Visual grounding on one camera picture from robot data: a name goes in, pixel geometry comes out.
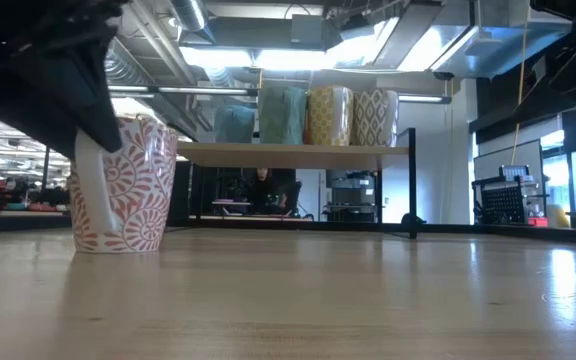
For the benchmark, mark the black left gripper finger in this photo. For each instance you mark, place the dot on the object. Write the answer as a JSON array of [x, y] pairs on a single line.
[[78, 90], [23, 117]]

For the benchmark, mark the white mug red floral pattern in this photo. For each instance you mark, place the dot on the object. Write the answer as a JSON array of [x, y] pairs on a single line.
[[133, 200]]

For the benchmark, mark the blue mug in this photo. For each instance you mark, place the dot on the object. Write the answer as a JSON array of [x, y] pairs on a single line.
[[233, 125]]

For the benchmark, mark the pale green mug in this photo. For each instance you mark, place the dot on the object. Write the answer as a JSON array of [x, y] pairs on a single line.
[[282, 117]]

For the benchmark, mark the grey white diamond pattern mug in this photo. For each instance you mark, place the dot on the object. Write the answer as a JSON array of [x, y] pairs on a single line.
[[375, 120]]

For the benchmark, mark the white mug yellow dots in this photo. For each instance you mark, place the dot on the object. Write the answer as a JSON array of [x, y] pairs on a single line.
[[328, 117]]

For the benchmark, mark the yellow round object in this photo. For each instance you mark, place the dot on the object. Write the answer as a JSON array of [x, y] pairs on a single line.
[[562, 218]]

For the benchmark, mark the small red box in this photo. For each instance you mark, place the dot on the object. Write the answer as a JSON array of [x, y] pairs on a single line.
[[538, 221]]

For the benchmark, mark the person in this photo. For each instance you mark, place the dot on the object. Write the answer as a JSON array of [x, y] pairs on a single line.
[[266, 192]]

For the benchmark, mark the black dome object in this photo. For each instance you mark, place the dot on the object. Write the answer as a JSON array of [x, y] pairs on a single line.
[[412, 219]]

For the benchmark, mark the grey ceiling box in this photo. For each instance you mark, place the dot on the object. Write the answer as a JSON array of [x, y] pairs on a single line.
[[307, 30]]

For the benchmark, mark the black equipment cart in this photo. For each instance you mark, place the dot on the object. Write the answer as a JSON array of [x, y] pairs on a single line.
[[350, 195]]

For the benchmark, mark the corrugated silver duct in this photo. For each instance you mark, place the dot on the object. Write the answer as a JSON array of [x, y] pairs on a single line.
[[128, 70]]

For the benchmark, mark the shiny rectangular ceiling duct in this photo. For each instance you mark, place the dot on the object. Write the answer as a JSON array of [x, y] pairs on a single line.
[[448, 45]]

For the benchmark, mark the smooth silver ventilation duct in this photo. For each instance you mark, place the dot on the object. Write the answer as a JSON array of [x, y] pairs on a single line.
[[188, 12]]

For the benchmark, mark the dark ceiling security camera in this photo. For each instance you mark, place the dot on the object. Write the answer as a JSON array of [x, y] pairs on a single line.
[[443, 75]]

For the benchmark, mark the wooden shelf black metal frame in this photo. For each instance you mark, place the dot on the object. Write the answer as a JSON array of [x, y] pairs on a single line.
[[288, 156]]

